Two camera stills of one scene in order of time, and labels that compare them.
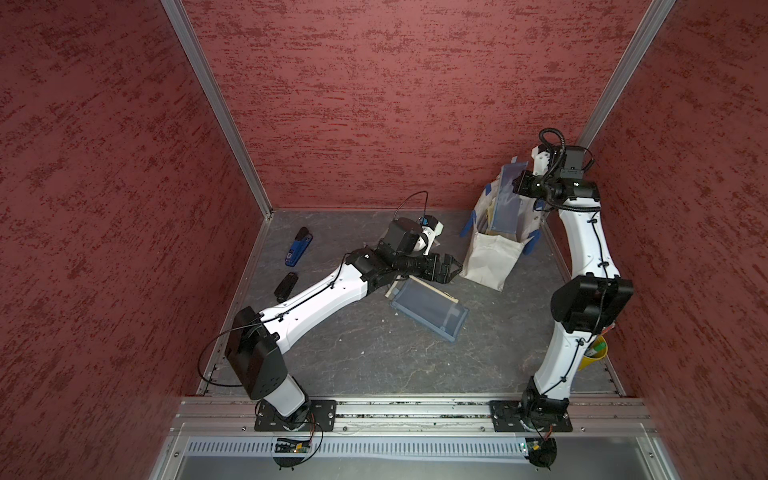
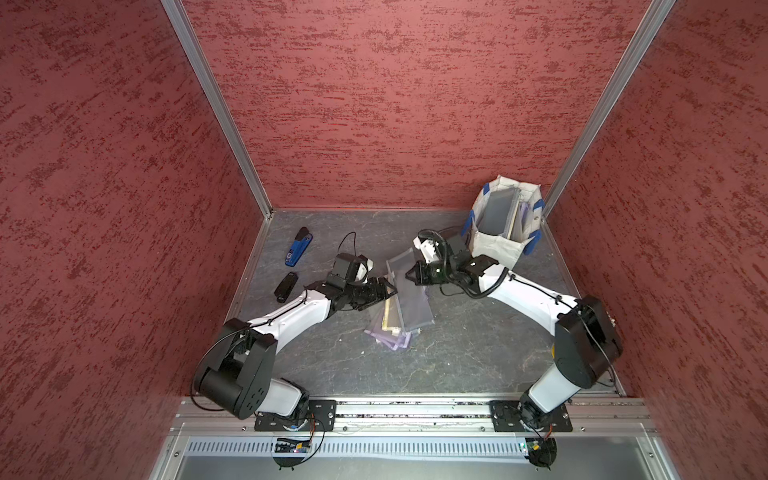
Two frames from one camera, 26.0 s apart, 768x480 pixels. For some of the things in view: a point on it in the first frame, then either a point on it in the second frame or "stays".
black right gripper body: (535, 185) → (436, 272)
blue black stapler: (301, 243) stays
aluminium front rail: (590, 416) stays
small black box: (285, 287) stays
